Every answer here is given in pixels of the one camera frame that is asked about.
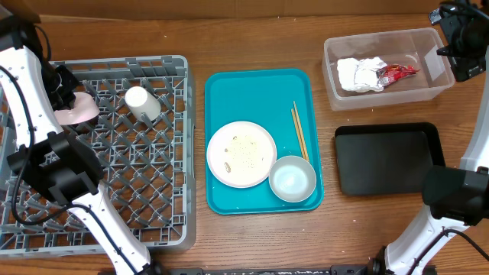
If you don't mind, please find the pale green bowl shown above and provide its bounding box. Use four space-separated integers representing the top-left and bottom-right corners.
269 156 316 203

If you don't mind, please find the wooden chopstick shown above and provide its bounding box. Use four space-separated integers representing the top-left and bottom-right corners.
290 108 306 160
293 101 309 162

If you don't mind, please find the pale green cup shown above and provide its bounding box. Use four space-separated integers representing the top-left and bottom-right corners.
124 86 161 121

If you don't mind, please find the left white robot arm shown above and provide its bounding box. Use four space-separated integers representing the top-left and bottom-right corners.
1 15 164 274

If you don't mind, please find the black rectangular tray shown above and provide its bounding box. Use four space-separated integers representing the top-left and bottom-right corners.
335 122 445 196

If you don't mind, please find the large pink dinner plate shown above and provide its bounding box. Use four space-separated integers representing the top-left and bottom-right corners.
206 121 277 189

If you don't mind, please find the teal plastic serving tray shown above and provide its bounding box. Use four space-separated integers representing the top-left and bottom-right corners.
204 69 324 215

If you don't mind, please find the clear plastic waste bin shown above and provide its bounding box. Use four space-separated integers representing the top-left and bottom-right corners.
322 27 455 111

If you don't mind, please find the white paper napkin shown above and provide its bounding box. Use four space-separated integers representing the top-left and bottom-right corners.
337 57 387 92

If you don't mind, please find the red snack wrapper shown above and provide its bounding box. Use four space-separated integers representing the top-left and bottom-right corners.
376 64 419 86

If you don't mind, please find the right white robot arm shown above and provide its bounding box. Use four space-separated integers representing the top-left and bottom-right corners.
359 1 488 274

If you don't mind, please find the black rail at table edge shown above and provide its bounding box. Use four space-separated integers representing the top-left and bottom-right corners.
167 264 436 275

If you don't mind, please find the grey plastic dishwasher rack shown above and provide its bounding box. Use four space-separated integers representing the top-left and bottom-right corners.
1 55 196 258

